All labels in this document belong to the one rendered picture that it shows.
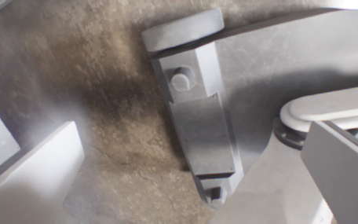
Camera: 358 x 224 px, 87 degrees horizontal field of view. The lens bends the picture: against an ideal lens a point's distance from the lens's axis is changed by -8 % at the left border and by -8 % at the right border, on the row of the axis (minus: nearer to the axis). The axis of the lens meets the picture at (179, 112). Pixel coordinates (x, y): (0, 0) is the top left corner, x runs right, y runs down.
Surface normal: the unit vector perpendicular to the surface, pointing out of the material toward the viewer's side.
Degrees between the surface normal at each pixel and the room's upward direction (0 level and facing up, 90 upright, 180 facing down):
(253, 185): 90
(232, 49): 0
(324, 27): 0
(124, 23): 0
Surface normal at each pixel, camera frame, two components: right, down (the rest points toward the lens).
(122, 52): -0.22, 0.47
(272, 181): -0.29, -0.87
